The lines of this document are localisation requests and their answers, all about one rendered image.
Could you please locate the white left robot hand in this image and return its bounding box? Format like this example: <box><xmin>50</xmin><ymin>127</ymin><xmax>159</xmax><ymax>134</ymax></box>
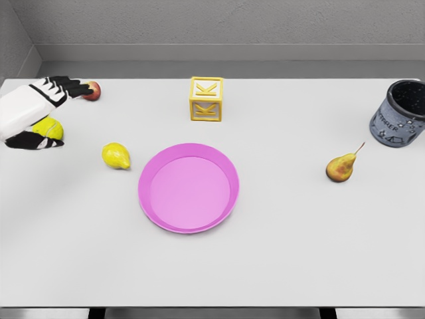
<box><xmin>0</xmin><ymin>76</ymin><xmax>95</xmax><ymax>150</ymax></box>

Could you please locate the yellow lemon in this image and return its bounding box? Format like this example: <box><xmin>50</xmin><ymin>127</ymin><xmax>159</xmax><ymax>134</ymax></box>
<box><xmin>101</xmin><ymin>142</ymin><xmax>131</xmax><ymax>171</ymax></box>

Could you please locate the pink round plate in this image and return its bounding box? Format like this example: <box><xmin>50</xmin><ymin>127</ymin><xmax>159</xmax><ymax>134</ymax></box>
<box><xmin>137</xmin><ymin>142</ymin><xmax>240</xmax><ymax>235</ymax></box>

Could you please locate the yellow tennis ball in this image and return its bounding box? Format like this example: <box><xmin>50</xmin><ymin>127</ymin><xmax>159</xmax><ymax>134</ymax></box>
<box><xmin>31</xmin><ymin>116</ymin><xmax>64</xmax><ymax>140</ymax></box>

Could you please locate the red apple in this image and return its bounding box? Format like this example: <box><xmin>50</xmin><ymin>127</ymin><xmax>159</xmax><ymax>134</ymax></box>
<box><xmin>82</xmin><ymin>80</ymin><xmax>102</xmax><ymax>102</ymax></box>

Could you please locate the yellow letter K block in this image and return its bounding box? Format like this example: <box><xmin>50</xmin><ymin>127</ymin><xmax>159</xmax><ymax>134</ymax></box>
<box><xmin>189</xmin><ymin>76</ymin><xmax>224</xmax><ymax>123</ymax></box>

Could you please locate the yellow-brown pear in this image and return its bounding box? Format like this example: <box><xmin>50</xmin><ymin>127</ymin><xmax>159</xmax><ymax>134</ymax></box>
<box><xmin>325</xmin><ymin>142</ymin><xmax>366</xmax><ymax>183</ymax></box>

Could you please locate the grey speckled enamel mug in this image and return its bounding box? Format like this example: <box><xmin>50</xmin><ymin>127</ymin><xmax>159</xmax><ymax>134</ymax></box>
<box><xmin>369</xmin><ymin>79</ymin><xmax>425</xmax><ymax>148</ymax></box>

